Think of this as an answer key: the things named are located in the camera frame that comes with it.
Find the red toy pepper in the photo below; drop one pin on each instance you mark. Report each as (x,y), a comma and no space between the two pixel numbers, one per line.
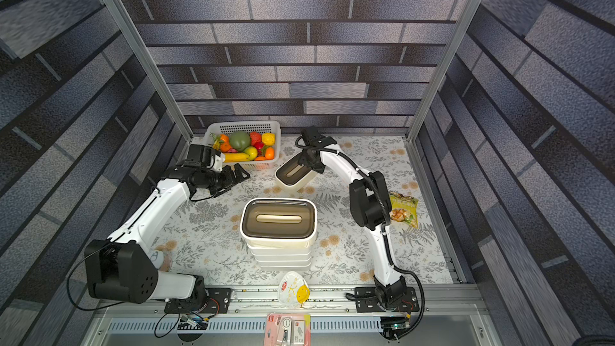
(255,138)

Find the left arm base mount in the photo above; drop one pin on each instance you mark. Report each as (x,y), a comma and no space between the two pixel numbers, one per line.
(204,301)

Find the white plastic fruit basket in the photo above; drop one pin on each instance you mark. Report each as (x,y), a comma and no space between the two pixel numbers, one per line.
(270,126)

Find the cream box dark lid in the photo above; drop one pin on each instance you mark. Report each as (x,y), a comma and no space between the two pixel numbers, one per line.
(279,222)
(292,175)

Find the orange toy fruit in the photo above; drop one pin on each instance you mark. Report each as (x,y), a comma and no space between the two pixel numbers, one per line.
(269,153)

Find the small white can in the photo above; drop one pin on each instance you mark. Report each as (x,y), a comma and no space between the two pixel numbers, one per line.
(162,260)

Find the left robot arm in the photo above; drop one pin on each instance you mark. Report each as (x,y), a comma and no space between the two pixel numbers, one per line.
(120,268)

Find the pink packaged item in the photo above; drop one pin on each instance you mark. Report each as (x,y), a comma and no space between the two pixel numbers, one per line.
(288,330)

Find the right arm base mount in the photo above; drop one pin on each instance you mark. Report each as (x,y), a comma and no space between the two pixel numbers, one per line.
(378,299)

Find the aluminium rail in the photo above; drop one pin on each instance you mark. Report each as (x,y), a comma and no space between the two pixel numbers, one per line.
(331,301)

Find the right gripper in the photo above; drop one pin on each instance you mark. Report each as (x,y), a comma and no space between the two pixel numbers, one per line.
(304,158)

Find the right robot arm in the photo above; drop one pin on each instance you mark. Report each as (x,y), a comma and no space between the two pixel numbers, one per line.
(369,205)

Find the snack bag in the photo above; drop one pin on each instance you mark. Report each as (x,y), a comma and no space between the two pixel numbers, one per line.
(404,209)

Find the white box grey lid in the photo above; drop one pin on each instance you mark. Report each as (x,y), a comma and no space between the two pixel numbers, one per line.
(284,259)
(310,254)
(281,247)

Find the yellow toy pepper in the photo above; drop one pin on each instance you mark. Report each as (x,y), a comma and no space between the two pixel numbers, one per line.
(268,139)

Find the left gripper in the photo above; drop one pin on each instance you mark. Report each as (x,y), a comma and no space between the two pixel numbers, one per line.
(231,178)

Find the yellow toy banana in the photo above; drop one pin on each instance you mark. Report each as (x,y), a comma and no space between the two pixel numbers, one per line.
(236,157)

